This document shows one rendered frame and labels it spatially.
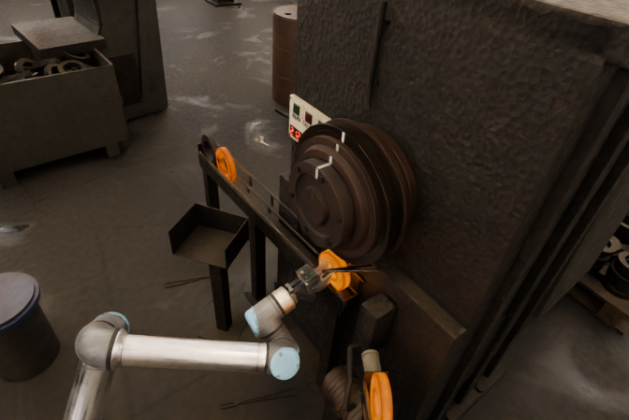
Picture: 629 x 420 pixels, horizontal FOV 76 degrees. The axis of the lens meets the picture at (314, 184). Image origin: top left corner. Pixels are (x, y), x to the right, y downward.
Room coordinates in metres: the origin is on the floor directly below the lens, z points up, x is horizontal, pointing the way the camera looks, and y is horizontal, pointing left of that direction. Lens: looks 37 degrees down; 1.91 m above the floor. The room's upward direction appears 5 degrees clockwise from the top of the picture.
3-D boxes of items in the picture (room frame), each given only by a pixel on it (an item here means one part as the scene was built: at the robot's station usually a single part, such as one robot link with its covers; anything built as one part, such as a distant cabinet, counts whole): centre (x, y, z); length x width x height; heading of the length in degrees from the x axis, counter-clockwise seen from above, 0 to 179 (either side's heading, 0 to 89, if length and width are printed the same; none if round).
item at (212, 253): (1.23, 0.43, 0.36); 0.26 x 0.20 x 0.72; 74
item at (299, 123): (1.35, 0.04, 1.15); 0.26 x 0.02 x 0.18; 39
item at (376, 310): (0.84, -0.25, 0.68); 0.11 x 0.08 x 0.24; 129
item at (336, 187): (0.96, -0.02, 1.11); 0.28 x 0.06 x 0.28; 39
